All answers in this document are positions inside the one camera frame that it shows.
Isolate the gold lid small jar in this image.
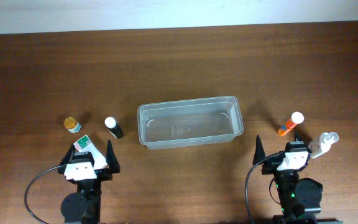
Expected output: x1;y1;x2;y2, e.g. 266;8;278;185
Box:
63;117;81;133

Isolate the black cable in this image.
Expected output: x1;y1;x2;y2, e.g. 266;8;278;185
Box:
244;152;287;224
24;165;67;224

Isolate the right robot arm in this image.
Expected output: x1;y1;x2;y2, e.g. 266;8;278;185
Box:
252;136;323;223

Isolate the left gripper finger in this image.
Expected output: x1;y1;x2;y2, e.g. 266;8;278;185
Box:
60;144;75;165
106;139;120;173

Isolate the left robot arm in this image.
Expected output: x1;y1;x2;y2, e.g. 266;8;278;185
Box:
58;140;121;224

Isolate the right black cable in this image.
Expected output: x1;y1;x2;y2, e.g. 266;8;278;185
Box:
244;152;287;224

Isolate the black bottle white cap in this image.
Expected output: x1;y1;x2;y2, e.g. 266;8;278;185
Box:
104;117;124;139

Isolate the left black cable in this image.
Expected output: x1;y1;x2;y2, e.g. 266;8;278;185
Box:
24;165;67;224

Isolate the orange tube white cap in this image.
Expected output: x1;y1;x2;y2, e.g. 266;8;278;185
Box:
277;111;305;136

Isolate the white translucent spray bottle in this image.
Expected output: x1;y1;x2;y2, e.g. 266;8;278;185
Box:
308;132;339;159

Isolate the clear plastic container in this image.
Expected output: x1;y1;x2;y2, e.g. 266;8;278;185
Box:
137;96;244;150

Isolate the white green medicine box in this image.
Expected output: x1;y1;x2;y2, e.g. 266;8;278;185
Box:
73;135;108;170

